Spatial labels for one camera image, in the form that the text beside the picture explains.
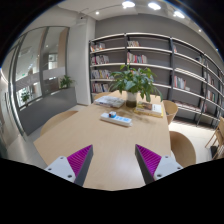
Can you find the wooden chair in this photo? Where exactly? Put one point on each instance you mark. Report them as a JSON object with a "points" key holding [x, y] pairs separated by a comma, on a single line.
{"points": [[171, 110], [182, 149]]}

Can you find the yellow stacked books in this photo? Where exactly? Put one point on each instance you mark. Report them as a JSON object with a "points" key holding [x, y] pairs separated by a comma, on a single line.
{"points": [[149, 109]]}

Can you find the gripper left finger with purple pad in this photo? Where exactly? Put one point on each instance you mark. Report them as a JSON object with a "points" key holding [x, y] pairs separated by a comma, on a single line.
{"points": [[73, 168]]}

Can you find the white power strip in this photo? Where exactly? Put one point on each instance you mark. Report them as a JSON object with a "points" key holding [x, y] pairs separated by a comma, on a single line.
{"points": [[117, 120]]}

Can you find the wooden chair right far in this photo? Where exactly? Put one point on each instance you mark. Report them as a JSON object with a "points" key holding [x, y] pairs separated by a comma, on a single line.
{"points": [[171, 110]]}

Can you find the small plant on ledge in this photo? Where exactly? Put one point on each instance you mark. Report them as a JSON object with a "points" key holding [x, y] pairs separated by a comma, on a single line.
{"points": [[65, 82]]}

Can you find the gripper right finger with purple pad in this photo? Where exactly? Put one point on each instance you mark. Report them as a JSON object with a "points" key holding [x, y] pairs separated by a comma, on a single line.
{"points": [[153, 166]]}

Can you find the wooden chair far right edge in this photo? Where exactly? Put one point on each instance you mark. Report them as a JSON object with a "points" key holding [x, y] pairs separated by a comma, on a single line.
{"points": [[218, 136]]}

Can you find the grey wall bookshelf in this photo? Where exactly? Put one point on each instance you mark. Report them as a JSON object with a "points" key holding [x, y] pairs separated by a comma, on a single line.
{"points": [[184, 74]]}

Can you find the green potted plant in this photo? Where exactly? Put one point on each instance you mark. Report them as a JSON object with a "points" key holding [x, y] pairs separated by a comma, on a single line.
{"points": [[133, 81]]}

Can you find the wooden chair right near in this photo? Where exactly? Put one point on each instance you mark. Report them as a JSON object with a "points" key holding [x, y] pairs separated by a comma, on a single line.
{"points": [[182, 149]]}

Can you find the plant behind glass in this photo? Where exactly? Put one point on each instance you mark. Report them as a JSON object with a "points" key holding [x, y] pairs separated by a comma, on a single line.
{"points": [[25, 96]]}

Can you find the white red charger plug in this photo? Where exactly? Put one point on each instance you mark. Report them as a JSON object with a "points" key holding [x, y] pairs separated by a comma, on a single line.
{"points": [[112, 114]]}

